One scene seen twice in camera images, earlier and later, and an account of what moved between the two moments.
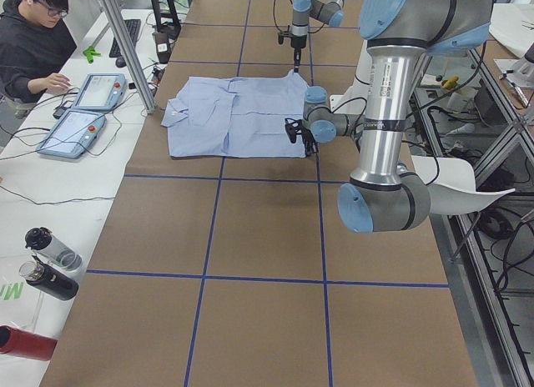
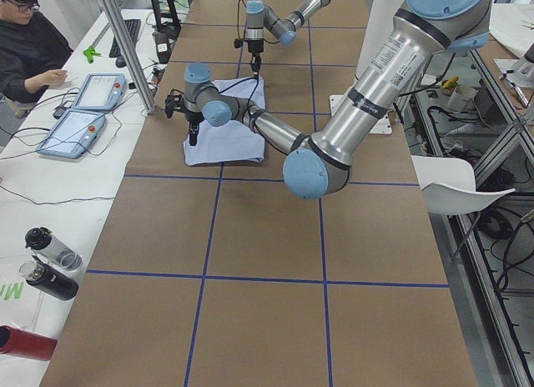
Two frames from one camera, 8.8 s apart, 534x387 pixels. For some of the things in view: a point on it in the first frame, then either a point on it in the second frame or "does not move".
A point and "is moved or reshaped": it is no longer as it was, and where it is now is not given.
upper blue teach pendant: (101, 91) does not move
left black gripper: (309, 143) to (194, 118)
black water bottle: (49, 279) does not move
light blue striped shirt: (240, 117) is moved or reshaped
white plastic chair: (452, 187) does not move
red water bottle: (19, 342) does not move
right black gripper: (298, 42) to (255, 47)
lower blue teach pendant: (75, 135) does not move
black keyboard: (133, 26) does not move
